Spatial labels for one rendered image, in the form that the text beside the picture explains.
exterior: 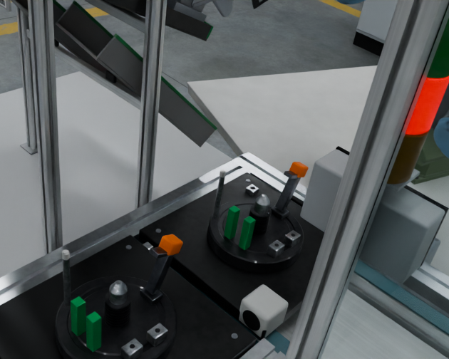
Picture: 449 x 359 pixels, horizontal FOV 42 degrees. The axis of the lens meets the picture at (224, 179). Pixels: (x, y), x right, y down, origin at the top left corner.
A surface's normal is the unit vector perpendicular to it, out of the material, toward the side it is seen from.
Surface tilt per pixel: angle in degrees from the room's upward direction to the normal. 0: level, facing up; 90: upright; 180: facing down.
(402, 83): 90
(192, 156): 0
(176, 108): 90
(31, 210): 0
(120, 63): 90
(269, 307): 0
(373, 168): 90
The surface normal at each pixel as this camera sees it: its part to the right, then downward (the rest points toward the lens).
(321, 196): -0.68, 0.36
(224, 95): 0.14, -0.80
